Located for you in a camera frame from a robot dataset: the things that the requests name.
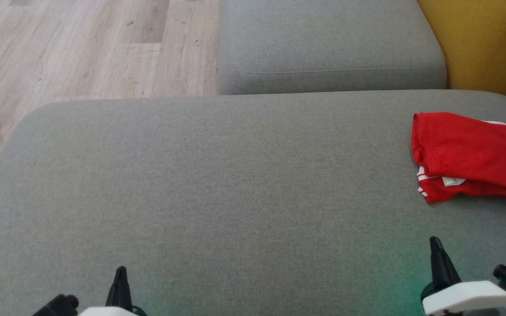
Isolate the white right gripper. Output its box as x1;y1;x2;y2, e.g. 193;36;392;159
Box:
423;236;506;316

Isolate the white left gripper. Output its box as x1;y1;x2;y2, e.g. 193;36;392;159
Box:
79;266;148;316

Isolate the red jersey with white sleeves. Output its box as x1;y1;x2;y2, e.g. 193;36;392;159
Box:
412;112;506;205

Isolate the yellow sofa backrest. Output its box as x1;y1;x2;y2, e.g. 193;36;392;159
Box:
418;0;506;110

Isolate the grey sofa seat cushion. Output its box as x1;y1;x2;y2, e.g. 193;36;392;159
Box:
217;0;448;95

